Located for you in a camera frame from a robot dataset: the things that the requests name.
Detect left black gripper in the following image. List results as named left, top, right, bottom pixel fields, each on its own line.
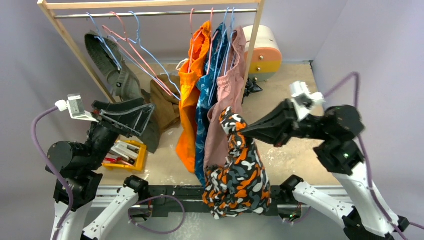
left=85, top=96, right=156, bottom=169

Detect camouflage orange black shorts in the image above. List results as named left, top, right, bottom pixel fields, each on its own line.
left=202, top=106, right=272, bottom=220

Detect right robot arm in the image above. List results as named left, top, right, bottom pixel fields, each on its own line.
left=242, top=99, right=410, bottom=240

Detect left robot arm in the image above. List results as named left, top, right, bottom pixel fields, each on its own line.
left=46, top=95, right=156, bottom=240

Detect olive green shorts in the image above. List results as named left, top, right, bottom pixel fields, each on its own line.
left=84, top=32, right=162, bottom=155

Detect brown shorts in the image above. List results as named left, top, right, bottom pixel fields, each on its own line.
left=150, top=79, right=181, bottom=134

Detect pink shorts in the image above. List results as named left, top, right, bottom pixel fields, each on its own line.
left=203, top=26, right=247, bottom=170

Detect blue patterned shorts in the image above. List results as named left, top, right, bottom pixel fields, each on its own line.
left=194, top=22, right=229, bottom=187

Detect pink hanger holding orange shorts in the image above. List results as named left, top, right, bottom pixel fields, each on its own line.
left=187, top=8, right=196, bottom=73

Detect blue hanger holding pink shorts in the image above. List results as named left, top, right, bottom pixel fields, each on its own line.
left=223, top=8, right=235, bottom=76

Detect white stapler in bin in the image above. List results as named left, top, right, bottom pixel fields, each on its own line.
left=110, top=140, right=140, bottom=161

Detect yellow plastic bin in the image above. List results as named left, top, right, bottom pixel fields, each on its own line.
left=102, top=140, right=148, bottom=172

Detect white orange yellow drawer cabinet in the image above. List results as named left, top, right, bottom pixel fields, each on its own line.
left=248, top=25, right=283, bottom=83

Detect metal hanging rod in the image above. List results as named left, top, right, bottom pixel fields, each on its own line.
left=53, top=8, right=258, bottom=19

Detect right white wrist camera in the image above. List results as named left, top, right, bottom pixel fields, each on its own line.
left=289, top=81, right=325, bottom=122

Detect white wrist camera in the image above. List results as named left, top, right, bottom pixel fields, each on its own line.
left=54, top=93, right=99, bottom=123
left=289, top=81, right=325, bottom=122

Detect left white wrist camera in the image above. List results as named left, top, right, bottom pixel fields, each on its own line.
left=54, top=93, right=99, bottom=123

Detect blue wire hanger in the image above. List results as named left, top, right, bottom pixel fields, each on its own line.
left=109, top=11, right=181, bottom=101
left=86, top=12, right=122, bottom=71

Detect pink wire hanger left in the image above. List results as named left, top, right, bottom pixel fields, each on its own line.
left=102, top=11, right=181, bottom=100

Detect blue wire hanger far left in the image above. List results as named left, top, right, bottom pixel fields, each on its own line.
left=86, top=12, right=122, bottom=71

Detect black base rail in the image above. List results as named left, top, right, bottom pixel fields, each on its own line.
left=144, top=185, right=298, bottom=218

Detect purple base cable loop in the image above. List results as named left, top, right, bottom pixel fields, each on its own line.
left=127, top=194, right=186, bottom=236

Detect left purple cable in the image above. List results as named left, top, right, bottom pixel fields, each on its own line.
left=30, top=105, right=75, bottom=240

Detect wooden clothes rack frame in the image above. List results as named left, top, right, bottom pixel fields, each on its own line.
left=37, top=0, right=265, bottom=103

